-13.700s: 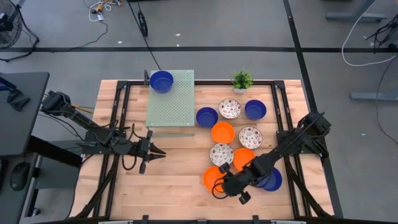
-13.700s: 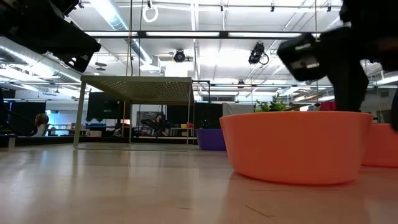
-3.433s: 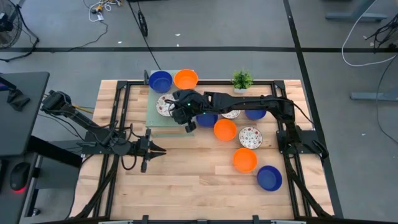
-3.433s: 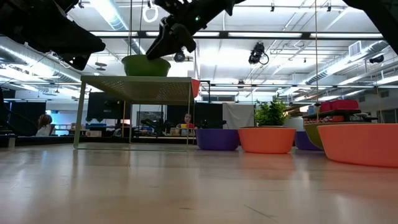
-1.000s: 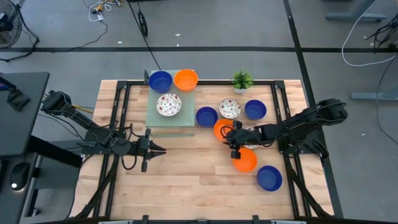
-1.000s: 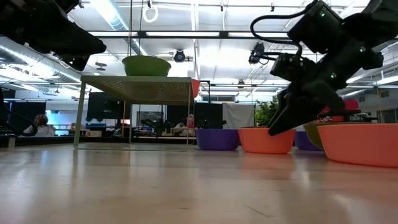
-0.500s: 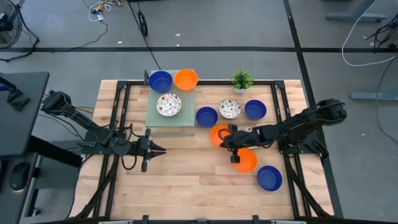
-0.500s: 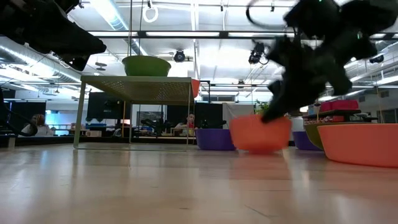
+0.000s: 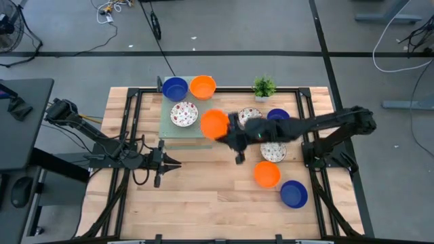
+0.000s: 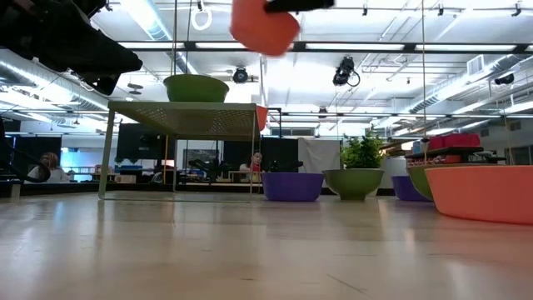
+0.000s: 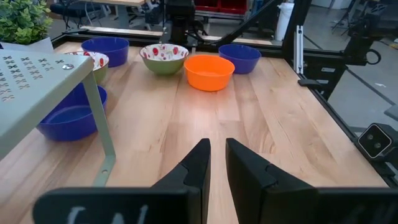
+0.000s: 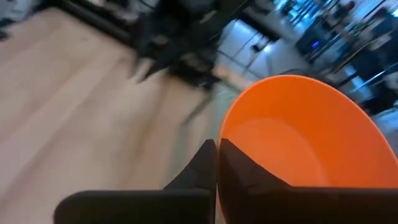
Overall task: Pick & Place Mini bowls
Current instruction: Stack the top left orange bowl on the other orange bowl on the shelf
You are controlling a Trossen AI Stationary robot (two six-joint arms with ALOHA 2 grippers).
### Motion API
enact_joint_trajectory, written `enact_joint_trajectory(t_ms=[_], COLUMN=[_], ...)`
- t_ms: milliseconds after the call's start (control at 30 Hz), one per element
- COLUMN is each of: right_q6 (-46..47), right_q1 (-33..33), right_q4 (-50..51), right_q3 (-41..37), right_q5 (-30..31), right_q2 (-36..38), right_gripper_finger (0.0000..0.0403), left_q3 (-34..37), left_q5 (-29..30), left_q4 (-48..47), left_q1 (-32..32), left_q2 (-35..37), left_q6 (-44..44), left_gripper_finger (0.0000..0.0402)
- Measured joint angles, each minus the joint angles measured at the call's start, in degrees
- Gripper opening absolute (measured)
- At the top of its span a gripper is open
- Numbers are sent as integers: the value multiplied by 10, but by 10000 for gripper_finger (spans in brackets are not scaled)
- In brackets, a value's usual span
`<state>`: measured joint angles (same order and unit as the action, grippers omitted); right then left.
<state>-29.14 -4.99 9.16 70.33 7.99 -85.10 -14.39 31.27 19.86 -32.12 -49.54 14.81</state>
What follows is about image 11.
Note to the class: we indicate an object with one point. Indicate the white cylinder container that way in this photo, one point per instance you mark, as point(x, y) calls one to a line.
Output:
point(283, 20)

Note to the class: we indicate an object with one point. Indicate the floral mini bowl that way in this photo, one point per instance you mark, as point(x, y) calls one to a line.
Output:
point(163, 60)
point(101, 67)

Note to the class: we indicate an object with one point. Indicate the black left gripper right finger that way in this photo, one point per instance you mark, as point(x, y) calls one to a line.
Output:
point(264, 199)

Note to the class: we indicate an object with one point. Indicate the square black table-level camera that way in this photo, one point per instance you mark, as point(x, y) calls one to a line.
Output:
point(374, 141)

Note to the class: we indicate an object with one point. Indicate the red storage bins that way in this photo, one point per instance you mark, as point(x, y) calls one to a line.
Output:
point(220, 4)

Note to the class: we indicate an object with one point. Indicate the blue mini bowl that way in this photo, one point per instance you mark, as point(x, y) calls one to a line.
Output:
point(105, 51)
point(71, 121)
point(240, 59)

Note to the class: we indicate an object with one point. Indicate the orange mini bowl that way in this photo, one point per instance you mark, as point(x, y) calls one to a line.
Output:
point(209, 74)

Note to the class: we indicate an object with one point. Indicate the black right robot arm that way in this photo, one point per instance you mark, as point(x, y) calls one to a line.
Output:
point(180, 18)

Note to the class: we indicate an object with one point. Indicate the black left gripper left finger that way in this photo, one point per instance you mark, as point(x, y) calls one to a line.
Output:
point(186, 199)

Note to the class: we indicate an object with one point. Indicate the black office chair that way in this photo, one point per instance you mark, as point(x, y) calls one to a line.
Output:
point(74, 11)

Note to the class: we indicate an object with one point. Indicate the silver aluminium bracket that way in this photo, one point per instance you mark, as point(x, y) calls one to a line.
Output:
point(299, 49)

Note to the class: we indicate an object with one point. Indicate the black equipment assembly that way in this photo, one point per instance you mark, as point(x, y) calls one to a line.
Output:
point(360, 40)

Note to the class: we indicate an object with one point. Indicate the pale green perforated metal shelf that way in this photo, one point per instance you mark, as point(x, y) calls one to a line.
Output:
point(31, 93)

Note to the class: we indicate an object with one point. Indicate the small green potted plant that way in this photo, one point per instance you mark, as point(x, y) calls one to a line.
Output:
point(21, 21)

